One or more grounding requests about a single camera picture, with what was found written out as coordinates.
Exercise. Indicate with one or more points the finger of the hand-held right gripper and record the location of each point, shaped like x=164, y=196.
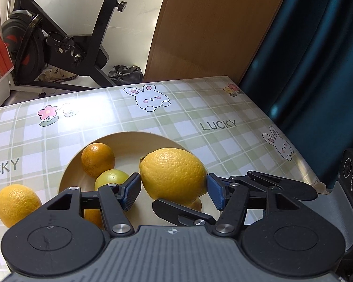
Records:
x=297, y=189
x=182, y=213

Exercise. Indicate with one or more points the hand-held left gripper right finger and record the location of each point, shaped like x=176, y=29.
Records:
x=216, y=192

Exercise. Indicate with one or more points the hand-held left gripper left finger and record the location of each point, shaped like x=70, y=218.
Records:
x=131, y=192

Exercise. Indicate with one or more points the yellow-green lime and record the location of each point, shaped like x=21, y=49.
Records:
x=111, y=177

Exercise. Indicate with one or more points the yellow lemon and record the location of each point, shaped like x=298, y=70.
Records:
x=16, y=204
x=173, y=176

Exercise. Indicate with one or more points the beige round plate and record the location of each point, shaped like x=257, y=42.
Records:
x=129, y=147

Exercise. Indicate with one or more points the large orange tangerine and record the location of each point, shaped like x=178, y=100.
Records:
x=91, y=218

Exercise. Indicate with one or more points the clear table corner guard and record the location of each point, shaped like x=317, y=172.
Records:
x=320, y=186

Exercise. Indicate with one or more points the greenish orange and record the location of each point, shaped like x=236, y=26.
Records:
x=97, y=160

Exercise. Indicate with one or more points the green checked bunny tablecloth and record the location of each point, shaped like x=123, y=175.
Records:
x=194, y=108

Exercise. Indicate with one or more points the black bag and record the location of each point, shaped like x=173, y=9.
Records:
x=126, y=75

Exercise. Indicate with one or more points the dark blue curtain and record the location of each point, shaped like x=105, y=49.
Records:
x=317, y=64

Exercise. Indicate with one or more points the beige shoe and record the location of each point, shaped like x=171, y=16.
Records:
x=57, y=76

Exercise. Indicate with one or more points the black exercise bike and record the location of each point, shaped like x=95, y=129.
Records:
x=85, y=53

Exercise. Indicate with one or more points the brown wooden board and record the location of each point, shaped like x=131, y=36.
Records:
x=208, y=26

